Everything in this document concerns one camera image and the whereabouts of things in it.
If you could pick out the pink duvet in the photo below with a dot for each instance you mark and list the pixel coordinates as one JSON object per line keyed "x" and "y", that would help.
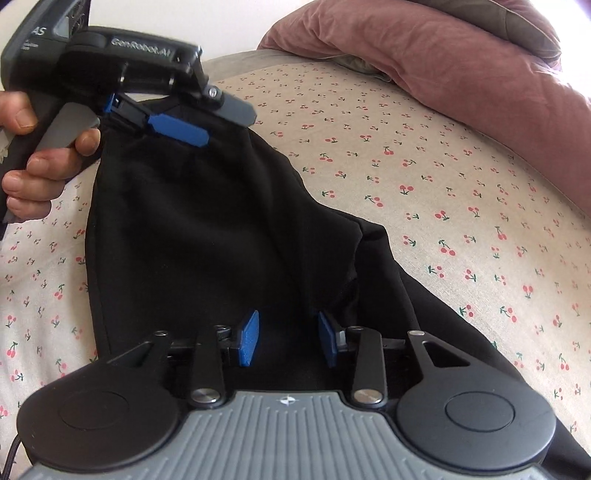
{"x": 460, "y": 71}

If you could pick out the own right gripper blue right finger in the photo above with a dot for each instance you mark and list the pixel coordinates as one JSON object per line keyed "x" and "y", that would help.
{"x": 359, "y": 352}

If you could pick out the own right gripper blue left finger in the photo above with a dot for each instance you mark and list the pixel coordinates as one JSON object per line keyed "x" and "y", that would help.
{"x": 217, "y": 347}

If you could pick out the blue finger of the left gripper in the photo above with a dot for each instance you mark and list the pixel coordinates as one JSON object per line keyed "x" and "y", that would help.
{"x": 123, "y": 111}

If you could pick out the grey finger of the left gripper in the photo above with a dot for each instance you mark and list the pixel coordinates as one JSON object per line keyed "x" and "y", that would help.
{"x": 227, "y": 106}

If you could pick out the pink and grey pillow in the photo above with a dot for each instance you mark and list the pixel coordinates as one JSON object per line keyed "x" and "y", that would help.
{"x": 517, "y": 22}

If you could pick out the cherry print bed sheet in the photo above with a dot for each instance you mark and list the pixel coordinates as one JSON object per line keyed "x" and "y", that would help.
{"x": 468, "y": 219}

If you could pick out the person's left hand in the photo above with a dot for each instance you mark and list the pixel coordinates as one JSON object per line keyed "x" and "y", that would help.
{"x": 31, "y": 190}

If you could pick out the black pants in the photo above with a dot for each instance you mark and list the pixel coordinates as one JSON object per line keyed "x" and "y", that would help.
{"x": 181, "y": 237}

